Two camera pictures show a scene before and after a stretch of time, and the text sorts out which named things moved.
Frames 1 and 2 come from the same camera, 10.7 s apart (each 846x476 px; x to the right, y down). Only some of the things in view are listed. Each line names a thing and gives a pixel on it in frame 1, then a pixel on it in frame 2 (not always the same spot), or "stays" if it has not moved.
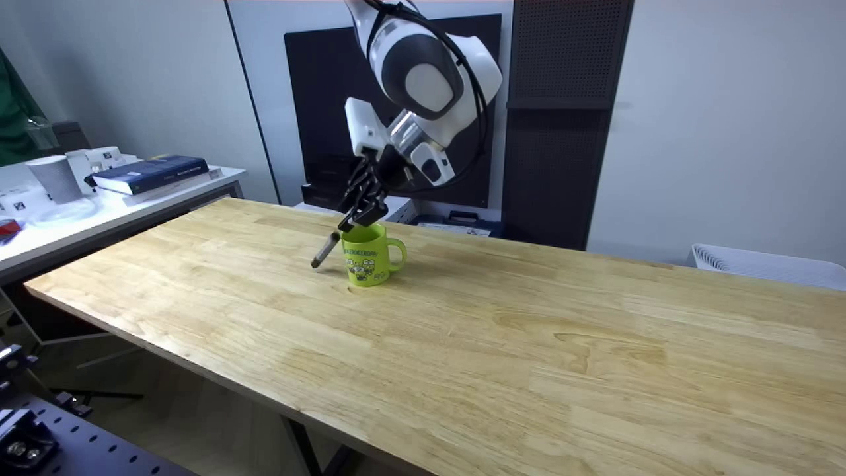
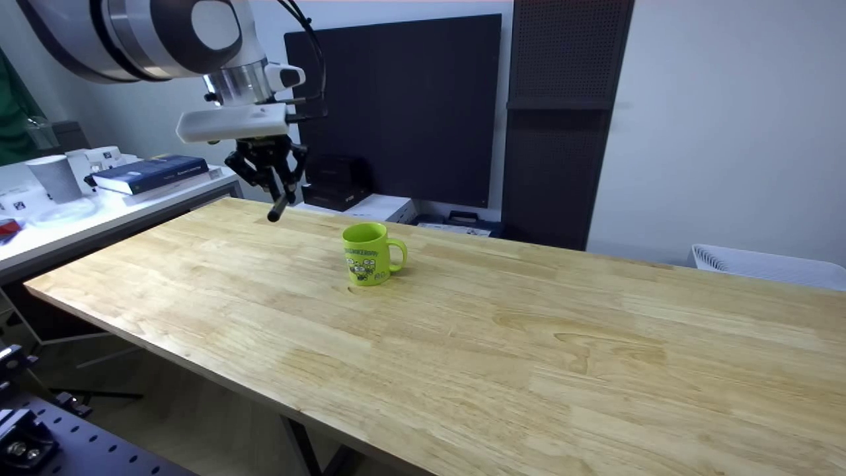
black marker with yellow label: [325, 249] -> [279, 205]
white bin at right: [762, 265] stays
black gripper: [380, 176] -> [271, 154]
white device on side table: [68, 176] stays
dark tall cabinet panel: [562, 78] stays
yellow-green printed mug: [370, 255] stays
